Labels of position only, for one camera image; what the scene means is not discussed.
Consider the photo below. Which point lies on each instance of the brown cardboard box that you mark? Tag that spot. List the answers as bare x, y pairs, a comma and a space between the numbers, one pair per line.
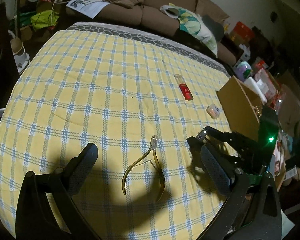
239, 104

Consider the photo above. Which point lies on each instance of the yellow blue plaid cloth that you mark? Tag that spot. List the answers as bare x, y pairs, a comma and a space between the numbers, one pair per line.
120, 95

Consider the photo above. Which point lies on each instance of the white tissue box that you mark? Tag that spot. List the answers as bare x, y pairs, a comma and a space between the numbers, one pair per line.
258, 87

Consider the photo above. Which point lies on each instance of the black cushion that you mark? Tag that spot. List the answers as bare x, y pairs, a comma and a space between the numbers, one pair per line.
216, 28

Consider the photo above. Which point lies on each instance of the white printed paper sheet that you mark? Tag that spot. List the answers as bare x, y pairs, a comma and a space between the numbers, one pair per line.
89, 8

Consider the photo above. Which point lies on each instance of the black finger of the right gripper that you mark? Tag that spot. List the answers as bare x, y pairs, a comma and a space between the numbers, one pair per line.
218, 137

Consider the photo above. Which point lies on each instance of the green white patterned pillow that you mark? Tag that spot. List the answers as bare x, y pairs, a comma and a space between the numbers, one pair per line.
192, 24

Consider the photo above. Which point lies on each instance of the red lip balm tube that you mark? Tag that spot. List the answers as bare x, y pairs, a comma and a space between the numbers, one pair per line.
183, 87

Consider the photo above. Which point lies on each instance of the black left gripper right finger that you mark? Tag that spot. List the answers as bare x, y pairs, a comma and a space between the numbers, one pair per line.
227, 176

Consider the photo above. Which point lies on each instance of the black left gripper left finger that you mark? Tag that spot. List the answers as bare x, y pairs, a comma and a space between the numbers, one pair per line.
71, 177

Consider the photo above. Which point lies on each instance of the brown sofa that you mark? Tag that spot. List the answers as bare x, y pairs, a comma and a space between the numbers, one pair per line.
146, 15

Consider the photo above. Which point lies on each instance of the silver nail clipper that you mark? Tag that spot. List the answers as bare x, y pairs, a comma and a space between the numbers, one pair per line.
201, 135

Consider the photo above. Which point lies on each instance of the purple round container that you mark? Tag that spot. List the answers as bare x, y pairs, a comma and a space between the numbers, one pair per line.
243, 71

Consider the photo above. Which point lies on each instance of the red gift box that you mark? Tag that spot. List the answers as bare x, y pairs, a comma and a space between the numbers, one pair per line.
243, 31

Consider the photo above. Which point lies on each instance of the small pink clear case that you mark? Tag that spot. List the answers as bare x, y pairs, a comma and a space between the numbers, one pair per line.
213, 111

